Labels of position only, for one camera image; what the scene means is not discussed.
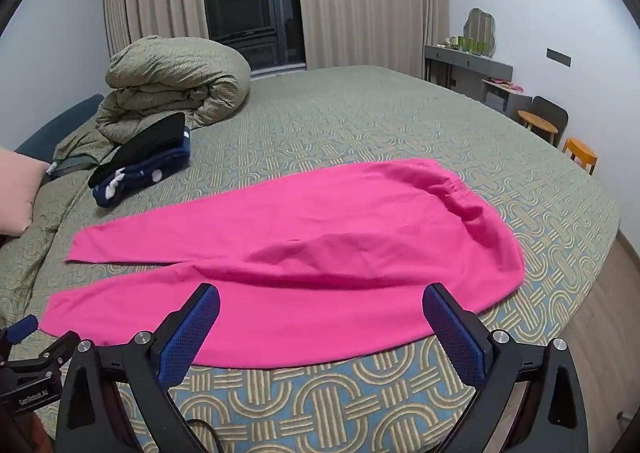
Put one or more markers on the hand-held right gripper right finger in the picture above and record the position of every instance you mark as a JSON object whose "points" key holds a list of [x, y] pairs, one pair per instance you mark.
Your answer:
{"points": [[452, 328]]}

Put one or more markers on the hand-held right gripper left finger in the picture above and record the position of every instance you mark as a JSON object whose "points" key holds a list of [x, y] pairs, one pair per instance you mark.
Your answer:
{"points": [[192, 328]]}

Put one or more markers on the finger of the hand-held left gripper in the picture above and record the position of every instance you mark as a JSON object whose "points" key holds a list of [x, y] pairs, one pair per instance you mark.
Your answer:
{"points": [[52, 350], [22, 326]]}

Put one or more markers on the pink pants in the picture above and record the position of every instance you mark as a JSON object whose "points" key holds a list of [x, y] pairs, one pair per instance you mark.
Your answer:
{"points": [[300, 283]]}

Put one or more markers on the person's left forearm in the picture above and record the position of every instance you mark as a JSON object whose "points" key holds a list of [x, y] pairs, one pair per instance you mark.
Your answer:
{"points": [[25, 438]]}

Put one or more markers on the pink pillow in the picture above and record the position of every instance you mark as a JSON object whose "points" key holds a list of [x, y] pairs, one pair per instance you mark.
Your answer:
{"points": [[17, 193]]}

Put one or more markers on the navy dotted garment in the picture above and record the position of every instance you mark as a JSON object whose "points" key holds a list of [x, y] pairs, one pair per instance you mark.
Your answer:
{"points": [[150, 174]]}

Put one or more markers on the grey green cloth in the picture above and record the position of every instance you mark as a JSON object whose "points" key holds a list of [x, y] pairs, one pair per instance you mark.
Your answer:
{"points": [[75, 164]]}

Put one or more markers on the black garment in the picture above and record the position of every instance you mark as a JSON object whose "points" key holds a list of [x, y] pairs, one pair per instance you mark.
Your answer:
{"points": [[150, 138]]}

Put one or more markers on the blue padded headboard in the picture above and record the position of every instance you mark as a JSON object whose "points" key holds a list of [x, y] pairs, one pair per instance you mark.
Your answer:
{"points": [[60, 123]]}

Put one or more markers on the orange wooden stool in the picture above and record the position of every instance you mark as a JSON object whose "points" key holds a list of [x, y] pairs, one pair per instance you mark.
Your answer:
{"points": [[580, 150]]}

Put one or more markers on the patterned green bed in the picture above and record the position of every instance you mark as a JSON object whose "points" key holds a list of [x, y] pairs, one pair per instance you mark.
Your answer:
{"points": [[350, 123]]}

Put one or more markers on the dark chair with wooden seat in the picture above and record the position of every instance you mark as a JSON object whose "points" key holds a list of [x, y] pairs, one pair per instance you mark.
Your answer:
{"points": [[547, 110]]}

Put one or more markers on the pink cloth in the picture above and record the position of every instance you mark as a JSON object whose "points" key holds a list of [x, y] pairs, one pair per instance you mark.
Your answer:
{"points": [[506, 84]]}

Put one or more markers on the folded green patterned duvet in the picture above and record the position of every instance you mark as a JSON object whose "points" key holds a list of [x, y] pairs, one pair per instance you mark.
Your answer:
{"points": [[170, 78]]}

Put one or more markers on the grey dressing table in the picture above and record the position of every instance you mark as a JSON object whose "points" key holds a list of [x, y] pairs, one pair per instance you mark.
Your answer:
{"points": [[475, 65]]}

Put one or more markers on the green glass cup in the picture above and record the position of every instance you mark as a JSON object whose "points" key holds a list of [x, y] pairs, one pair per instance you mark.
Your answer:
{"points": [[471, 46], [461, 44], [481, 48]]}

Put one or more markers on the wavy edged mirror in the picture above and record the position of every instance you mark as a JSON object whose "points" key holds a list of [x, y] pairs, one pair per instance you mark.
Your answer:
{"points": [[479, 28]]}

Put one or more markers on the dark wall switch panel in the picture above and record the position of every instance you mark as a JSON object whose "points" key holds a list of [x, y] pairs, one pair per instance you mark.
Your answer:
{"points": [[559, 57]]}

